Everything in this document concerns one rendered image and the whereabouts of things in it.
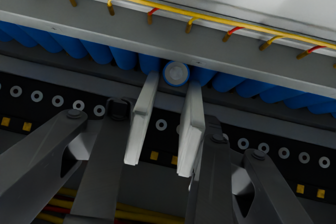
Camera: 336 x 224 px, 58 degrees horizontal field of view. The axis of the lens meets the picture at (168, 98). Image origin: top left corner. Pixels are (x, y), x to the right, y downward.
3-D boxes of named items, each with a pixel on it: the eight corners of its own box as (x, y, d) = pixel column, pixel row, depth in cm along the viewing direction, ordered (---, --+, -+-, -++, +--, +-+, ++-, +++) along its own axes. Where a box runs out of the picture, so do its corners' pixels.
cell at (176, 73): (186, 82, 26) (193, 82, 20) (166, 88, 26) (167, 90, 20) (180, 62, 26) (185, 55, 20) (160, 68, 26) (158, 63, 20)
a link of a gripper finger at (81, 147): (117, 172, 13) (50, 157, 13) (136, 122, 18) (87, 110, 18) (123, 143, 13) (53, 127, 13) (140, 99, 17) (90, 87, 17)
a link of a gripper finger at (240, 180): (202, 160, 13) (271, 175, 13) (199, 111, 18) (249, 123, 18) (194, 188, 13) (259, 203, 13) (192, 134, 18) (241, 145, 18)
